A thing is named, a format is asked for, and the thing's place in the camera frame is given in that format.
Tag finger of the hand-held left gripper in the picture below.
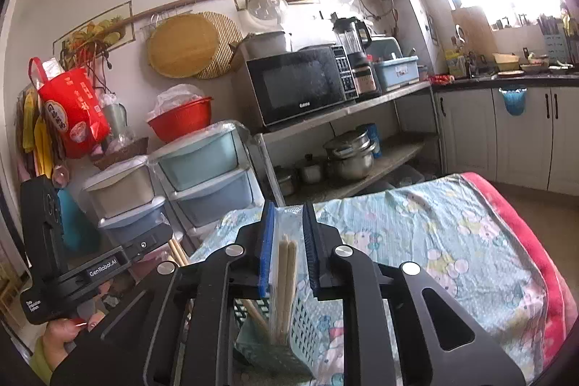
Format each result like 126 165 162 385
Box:
120 228 173 264

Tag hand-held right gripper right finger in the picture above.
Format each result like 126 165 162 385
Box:
302 203 528 386

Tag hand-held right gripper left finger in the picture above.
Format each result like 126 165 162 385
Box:
50 202 276 386

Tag green plastic utensil basket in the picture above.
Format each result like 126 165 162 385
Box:
233 298 317 382

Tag person's left forearm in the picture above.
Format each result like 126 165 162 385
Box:
29 336 52 384

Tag person's left hand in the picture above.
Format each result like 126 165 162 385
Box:
43 316 100 371

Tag blue plastic bucket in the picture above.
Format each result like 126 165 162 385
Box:
56 187 100 253

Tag brown wicker basket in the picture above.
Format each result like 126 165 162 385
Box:
90 136 149 170

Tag light blue drawer unit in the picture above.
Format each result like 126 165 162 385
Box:
151 121 265 242

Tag stacked steel pots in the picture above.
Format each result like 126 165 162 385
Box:
323 130 378 181

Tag yellow hanging cloths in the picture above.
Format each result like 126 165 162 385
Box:
20 90 55 174

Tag cartoon printed blanket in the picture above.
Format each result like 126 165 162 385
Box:
190 175 550 386

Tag red shopping bag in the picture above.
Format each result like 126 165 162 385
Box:
29 57 111 159

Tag red plastic basin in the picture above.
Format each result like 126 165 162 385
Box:
147 97 213 144

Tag blue can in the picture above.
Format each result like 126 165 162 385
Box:
357 123 381 156

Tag metal cup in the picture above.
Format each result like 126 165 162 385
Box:
102 103 127 138

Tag black microwave oven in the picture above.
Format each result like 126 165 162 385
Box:
245 44 359 129

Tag metal shelf rack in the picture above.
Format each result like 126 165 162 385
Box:
253 81 441 206

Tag light blue dish box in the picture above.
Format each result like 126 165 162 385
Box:
375 55 420 93

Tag white kitchen cabinets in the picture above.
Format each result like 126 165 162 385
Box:
432 85 579 197

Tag round bamboo tray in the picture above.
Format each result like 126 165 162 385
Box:
148 15 220 78

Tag round ribbed bamboo mat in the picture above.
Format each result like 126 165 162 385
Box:
194 10 242 80

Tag black blender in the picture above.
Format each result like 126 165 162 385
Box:
332 17 372 68

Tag grey lidded appliance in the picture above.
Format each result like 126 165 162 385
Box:
371 35 403 61

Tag red blanket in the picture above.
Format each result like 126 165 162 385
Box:
461 172 577 369

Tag clear dome lid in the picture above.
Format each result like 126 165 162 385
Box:
246 0 289 25

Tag long wooden rod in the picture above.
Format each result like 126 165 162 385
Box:
131 0 237 25

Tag blue hanging bag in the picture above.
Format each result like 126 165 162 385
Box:
499 85 528 116

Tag wooden cutting board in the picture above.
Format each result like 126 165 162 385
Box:
452 6 494 52

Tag light blue cutlery holder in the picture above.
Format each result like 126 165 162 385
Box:
538 15 573 65

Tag food wall poster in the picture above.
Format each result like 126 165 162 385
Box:
53 0 135 61

